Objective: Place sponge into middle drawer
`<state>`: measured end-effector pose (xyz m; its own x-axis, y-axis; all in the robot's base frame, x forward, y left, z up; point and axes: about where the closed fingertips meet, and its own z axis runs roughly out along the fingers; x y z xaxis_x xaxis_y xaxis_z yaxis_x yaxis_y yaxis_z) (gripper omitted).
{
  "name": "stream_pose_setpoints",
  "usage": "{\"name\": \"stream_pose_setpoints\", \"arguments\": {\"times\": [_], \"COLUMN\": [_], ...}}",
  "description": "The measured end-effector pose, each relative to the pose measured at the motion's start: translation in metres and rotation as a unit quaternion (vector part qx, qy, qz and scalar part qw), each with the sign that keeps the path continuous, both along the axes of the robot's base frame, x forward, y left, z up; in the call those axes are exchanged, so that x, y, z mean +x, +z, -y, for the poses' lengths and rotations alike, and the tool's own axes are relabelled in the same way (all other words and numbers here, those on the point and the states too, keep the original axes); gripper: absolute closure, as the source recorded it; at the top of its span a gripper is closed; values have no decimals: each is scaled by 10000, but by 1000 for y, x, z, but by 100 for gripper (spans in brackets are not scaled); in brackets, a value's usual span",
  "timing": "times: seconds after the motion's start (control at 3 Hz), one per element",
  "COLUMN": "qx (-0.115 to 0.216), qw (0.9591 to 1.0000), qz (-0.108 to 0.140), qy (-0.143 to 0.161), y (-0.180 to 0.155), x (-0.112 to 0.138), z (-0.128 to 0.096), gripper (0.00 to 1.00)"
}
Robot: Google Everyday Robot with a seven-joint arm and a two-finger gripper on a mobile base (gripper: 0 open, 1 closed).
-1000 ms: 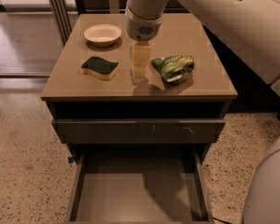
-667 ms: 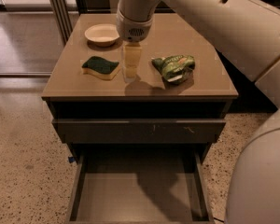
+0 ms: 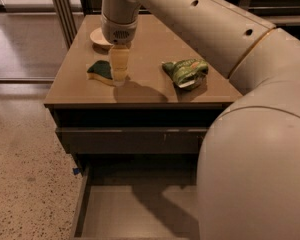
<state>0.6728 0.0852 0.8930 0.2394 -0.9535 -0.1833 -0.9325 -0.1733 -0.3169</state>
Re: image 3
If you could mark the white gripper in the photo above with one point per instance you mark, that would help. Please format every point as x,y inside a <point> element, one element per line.
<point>118,31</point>

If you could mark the green and yellow sponge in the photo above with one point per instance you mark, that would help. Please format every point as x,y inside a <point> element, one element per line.
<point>100,71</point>

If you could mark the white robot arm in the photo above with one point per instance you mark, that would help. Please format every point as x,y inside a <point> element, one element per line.
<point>248,173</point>

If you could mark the grey drawer cabinet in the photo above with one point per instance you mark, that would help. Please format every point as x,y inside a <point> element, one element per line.
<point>148,97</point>

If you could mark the closed top drawer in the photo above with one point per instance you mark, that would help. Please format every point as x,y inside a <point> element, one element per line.
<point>131,140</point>

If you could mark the open middle drawer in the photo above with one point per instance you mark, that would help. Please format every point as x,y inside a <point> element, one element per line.
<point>137,199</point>

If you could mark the white paper bowl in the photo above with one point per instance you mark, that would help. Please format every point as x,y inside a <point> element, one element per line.
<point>98,38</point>

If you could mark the green snack bag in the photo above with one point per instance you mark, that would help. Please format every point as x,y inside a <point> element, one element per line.
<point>186,74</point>

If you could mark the blue tape piece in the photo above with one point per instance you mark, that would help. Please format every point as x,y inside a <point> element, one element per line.
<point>76,171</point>

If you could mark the metal shelf frame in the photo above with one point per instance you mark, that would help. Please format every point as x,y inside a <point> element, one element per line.
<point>70,4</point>

